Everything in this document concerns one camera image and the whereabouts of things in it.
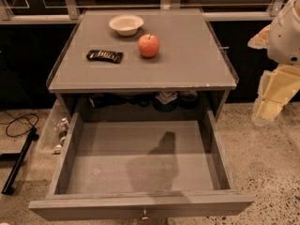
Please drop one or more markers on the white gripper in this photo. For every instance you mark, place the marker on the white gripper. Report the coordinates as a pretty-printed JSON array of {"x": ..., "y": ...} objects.
[{"x": 285, "y": 37}]

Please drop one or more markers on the red apple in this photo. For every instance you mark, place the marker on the red apple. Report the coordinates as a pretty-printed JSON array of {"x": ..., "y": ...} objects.
[{"x": 148, "y": 45}]

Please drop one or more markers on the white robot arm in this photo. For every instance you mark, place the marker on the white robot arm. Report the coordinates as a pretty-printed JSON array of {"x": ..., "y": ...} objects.
[{"x": 290, "y": 13}]

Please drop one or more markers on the dark items behind drawer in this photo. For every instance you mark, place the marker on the dark items behind drawer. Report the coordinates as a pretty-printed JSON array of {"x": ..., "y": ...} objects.
[{"x": 164, "y": 102}]

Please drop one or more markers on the grey cabinet with top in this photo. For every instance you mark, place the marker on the grey cabinet with top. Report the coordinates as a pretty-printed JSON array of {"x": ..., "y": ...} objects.
[{"x": 174, "y": 50}]

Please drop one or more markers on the open grey top drawer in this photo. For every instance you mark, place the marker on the open grey top drawer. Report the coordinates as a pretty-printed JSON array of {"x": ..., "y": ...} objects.
[{"x": 117, "y": 169}]

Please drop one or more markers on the metal drawer knob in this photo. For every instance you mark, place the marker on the metal drawer knob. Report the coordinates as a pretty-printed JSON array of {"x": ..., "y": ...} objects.
[{"x": 144, "y": 215}]

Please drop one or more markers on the white paper bowl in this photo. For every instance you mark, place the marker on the white paper bowl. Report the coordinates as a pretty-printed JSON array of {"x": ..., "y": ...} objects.
[{"x": 126, "y": 25}]

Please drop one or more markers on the black candy bar wrapper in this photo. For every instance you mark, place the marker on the black candy bar wrapper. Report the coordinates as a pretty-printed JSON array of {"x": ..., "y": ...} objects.
[{"x": 106, "y": 56}]

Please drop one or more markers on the metal railing ledge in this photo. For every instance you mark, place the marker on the metal railing ledge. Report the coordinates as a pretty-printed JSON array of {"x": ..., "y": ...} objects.
[{"x": 70, "y": 11}]

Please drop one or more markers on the clear plastic bin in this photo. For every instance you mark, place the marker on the clear plastic bin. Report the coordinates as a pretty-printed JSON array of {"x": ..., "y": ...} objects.
[{"x": 55, "y": 130}]

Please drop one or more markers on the black floor stand bar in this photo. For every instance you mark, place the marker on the black floor stand bar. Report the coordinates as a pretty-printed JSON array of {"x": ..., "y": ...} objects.
[{"x": 18, "y": 159}]

